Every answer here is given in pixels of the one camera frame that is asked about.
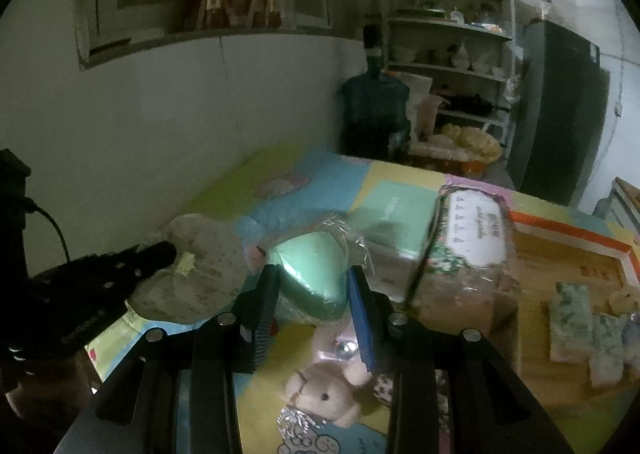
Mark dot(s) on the kitchen counter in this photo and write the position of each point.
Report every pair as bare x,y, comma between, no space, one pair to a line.
625,204

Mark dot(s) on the blue water jug with pump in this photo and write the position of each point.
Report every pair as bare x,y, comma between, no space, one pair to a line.
375,104

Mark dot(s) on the row of white bowls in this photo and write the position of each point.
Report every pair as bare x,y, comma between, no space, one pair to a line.
457,56

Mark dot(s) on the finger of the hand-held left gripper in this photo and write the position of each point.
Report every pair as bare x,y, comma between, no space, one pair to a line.
155,254

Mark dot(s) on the small beige plush toy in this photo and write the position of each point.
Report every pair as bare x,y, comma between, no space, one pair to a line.
625,301

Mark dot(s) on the pink plush toy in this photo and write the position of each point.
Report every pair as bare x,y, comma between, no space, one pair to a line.
320,389

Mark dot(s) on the pink plastic pitcher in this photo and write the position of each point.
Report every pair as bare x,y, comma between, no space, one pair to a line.
429,114

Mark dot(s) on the mint green box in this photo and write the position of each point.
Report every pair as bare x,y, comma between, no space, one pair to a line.
390,209

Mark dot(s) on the mint green cushion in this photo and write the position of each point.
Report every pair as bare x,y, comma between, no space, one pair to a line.
310,274

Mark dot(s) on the black pan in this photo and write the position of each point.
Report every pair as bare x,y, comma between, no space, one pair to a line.
465,104

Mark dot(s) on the glass jar with red lid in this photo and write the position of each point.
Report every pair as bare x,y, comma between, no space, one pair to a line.
544,6

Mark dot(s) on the dark grey fridge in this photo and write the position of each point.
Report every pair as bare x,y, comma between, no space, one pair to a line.
555,109

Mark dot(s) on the cardboard box with orange rim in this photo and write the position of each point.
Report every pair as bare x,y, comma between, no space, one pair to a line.
550,259

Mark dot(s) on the clear tissue pack floral label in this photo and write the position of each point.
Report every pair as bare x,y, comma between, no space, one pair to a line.
470,234

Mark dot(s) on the white sack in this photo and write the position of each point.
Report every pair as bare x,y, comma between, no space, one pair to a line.
417,89

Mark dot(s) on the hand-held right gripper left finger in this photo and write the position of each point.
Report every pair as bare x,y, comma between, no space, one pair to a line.
262,319

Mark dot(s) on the person's left hand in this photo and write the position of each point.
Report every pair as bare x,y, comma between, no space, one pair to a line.
30,394

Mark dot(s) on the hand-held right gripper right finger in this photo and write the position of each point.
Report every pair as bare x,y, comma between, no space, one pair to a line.
360,324

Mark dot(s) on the yellow food in bag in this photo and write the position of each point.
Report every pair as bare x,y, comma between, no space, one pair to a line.
472,141

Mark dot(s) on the white wall socket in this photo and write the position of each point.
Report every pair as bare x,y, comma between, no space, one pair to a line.
619,110

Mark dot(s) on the colourful printed blanket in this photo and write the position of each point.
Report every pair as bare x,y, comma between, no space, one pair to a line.
310,184

